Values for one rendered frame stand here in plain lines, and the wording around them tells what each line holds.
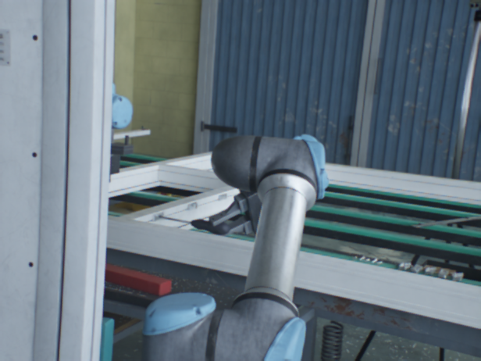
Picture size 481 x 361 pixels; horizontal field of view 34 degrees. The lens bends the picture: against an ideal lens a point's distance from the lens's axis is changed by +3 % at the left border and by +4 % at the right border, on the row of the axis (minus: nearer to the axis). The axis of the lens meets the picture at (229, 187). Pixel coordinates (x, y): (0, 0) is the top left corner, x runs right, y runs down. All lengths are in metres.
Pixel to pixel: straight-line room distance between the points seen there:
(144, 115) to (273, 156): 8.19
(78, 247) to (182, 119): 8.28
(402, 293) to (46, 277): 0.77
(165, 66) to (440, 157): 3.41
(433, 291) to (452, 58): 6.66
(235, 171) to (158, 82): 8.05
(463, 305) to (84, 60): 0.90
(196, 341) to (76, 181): 0.33
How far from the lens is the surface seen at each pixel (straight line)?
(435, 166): 8.29
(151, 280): 2.50
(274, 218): 1.43
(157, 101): 9.58
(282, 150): 1.53
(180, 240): 1.84
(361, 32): 8.45
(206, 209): 2.30
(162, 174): 2.84
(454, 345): 2.50
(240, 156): 1.54
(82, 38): 1.13
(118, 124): 1.74
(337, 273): 1.69
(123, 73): 9.57
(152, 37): 9.61
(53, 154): 1.16
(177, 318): 1.27
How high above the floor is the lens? 1.37
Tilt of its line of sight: 10 degrees down
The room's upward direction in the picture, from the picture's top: 4 degrees clockwise
